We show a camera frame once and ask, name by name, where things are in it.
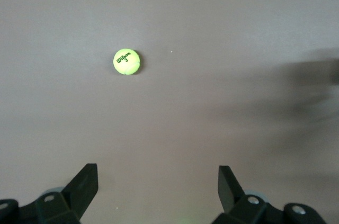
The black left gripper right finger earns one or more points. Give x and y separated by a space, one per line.
238 205

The yellow Wilson tennis ball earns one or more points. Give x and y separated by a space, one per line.
126 65

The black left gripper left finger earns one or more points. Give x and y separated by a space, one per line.
76 197

